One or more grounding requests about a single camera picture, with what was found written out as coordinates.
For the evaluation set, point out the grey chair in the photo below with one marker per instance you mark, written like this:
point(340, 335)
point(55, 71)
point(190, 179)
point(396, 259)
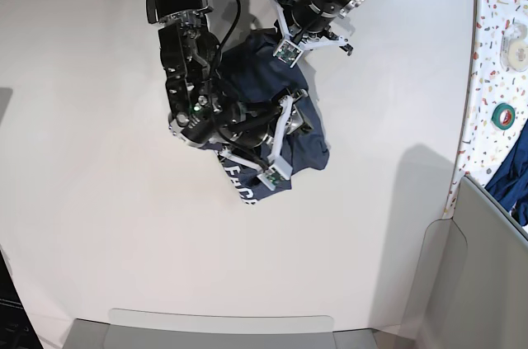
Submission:
point(469, 291)

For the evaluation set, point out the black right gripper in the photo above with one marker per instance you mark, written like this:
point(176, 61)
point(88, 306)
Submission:
point(247, 128)

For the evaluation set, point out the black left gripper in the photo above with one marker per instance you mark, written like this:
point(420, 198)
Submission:
point(309, 15)

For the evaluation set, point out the clear tape dispenser roll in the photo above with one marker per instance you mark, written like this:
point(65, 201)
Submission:
point(513, 52)

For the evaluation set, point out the dark blue printed t-shirt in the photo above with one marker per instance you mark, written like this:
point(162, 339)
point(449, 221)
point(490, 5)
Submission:
point(249, 72)

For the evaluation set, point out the green tape roll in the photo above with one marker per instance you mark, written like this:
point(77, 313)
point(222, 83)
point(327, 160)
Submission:
point(503, 116)

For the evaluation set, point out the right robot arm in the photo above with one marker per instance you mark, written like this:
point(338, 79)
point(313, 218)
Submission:
point(205, 111)

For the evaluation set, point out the terrazzo patterned side table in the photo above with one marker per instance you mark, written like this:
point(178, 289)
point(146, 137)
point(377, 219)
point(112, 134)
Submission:
point(482, 147)

